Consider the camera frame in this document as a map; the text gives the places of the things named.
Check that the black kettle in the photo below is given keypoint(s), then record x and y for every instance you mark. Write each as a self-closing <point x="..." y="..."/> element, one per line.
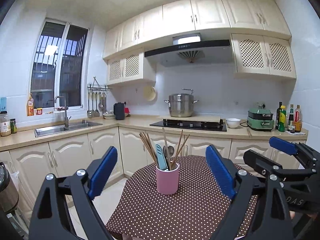
<point x="119" y="111"/>

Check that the black gas stove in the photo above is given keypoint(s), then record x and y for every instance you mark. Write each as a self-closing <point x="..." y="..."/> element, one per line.
<point x="219" y="126"/>

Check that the green bottle yellow cap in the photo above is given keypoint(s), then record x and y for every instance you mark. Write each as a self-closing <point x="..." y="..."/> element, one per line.
<point x="282" y="119"/>

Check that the hanging utensil rack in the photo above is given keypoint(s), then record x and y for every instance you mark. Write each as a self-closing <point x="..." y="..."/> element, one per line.
<point x="97" y="99"/>

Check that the steel sink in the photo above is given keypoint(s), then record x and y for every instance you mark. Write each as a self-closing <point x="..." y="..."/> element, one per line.
<point x="40" y="132"/>

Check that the stainless steel stock pot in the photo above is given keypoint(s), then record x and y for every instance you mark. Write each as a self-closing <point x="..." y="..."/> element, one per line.
<point x="181" y="105"/>

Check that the brown polka dot tablecloth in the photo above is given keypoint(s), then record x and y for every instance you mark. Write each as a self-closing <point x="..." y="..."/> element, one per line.
<point x="193" y="212"/>

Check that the green electric cooker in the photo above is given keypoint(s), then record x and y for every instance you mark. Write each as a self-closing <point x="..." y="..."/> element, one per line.
<point x="260" y="118"/>

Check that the cream cabinets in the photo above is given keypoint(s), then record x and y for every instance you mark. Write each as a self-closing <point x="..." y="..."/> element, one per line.
<point x="62" y="157"/>
<point x="251" y="33"/>

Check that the pink utensil cup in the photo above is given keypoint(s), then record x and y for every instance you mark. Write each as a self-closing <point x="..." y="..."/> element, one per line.
<point x="167" y="181"/>

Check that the dark oil bottle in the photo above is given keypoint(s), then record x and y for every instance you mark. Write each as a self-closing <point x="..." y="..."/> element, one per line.
<point x="278" y="115"/>

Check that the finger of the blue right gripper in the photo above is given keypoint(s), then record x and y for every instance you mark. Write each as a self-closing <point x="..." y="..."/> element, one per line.
<point x="283" y="146"/>

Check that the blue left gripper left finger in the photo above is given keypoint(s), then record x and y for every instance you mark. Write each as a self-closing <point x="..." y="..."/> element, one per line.
<point x="99" y="172"/>

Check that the round bamboo steamer lid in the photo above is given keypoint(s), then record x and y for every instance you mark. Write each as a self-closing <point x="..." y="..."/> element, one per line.
<point x="149" y="93"/>

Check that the white bowl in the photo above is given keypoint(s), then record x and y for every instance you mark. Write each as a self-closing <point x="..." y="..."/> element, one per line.
<point x="233" y="122"/>

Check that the metal spoon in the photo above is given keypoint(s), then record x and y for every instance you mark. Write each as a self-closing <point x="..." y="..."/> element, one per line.
<point x="171" y="151"/>

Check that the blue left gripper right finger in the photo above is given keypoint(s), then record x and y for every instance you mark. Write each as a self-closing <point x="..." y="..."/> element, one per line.
<point x="220" y="172"/>

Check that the orange bottle on windowsill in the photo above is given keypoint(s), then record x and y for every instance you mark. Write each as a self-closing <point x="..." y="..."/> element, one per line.
<point x="30" y="105"/>

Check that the upper cream cabinets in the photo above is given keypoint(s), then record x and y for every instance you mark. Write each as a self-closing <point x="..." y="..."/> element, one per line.
<point x="251" y="33"/>

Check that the window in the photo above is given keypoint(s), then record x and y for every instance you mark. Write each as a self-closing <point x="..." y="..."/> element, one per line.
<point x="56" y="76"/>

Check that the steel faucet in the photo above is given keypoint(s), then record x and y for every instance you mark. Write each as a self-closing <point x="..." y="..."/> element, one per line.
<point x="64" y="108"/>

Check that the lower cream cabinets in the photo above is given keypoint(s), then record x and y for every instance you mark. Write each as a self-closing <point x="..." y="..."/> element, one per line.
<point x="62" y="157"/>

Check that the black range hood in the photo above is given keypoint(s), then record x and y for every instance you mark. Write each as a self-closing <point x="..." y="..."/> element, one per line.
<point x="195" y="49"/>

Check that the glass jar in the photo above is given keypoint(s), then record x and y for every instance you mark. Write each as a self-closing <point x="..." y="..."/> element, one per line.
<point x="5" y="124"/>

